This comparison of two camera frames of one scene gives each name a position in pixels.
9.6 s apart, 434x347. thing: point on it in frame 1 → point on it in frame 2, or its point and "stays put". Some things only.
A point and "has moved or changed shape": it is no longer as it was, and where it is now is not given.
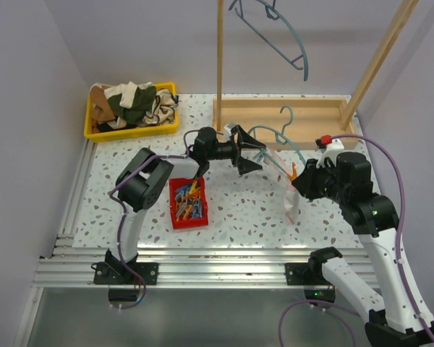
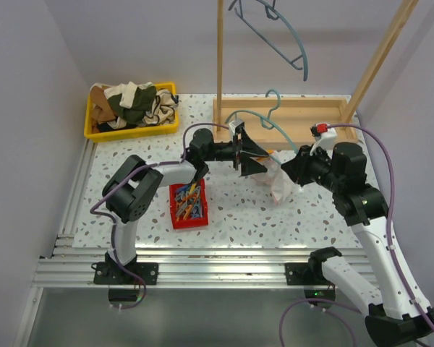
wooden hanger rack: [298, 122] stays put
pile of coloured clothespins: [188, 202] stays put
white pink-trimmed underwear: [279, 165] → [280, 186]
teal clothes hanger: [281, 137] → [263, 118]
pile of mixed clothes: [130, 105] stays put
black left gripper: [244, 141] stays put
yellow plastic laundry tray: [95, 135] stays put
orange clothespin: [294, 173] has moved or changed shape
